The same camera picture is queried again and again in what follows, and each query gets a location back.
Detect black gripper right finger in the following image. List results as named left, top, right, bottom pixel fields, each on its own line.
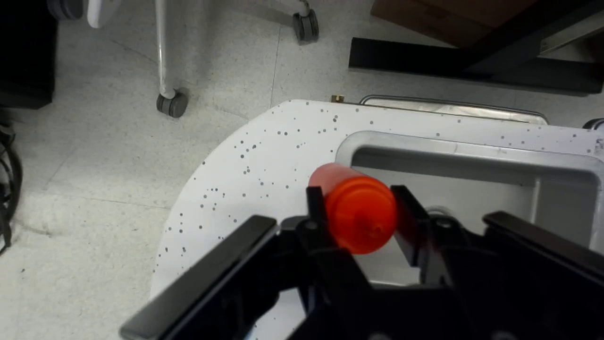
left=388, top=182, right=604, bottom=340

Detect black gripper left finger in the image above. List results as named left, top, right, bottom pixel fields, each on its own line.
left=118, top=184, right=379, bottom=340

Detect grey toy sink basin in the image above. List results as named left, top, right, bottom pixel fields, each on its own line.
left=333, top=129, right=604, bottom=252

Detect wooden toy kitchen unit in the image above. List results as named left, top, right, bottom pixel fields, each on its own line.
left=148, top=95, right=604, bottom=340

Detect grey caster wheel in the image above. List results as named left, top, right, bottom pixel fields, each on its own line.
left=290, top=7, right=320, bottom=44
left=154, top=90, right=188, bottom=118

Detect black table foot bar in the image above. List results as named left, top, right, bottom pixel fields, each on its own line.
left=346, top=0, right=604, bottom=95

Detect white chair leg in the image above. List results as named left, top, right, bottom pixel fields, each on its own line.
left=152, top=0, right=178, bottom=99

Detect brown cardboard box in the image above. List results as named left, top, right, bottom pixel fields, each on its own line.
left=369, top=0, right=548, bottom=48

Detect black box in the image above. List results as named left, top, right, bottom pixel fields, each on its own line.
left=0, top=0, right=60, bottom=109

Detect black floor cables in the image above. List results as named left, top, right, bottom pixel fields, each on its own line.
left=0, top=120, right=24, bottom=254

